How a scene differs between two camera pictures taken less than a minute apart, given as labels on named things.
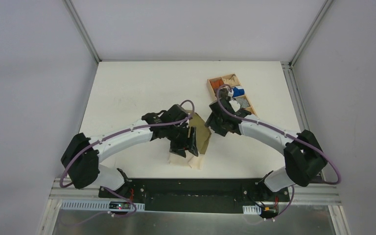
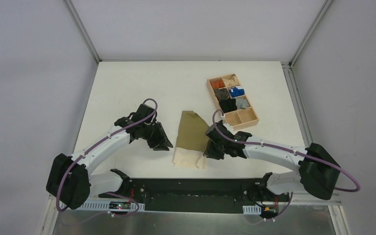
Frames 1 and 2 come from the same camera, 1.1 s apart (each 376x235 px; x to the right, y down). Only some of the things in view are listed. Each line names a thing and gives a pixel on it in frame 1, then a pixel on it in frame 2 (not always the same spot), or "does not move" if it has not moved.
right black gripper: (216, 108) → (216, 147)
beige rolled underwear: (232, 81) does not move
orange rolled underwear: (216, 83) does not move
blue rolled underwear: (238, 92) does not move
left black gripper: (184, 142) → (157, 136)
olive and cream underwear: (199, 133) does not move
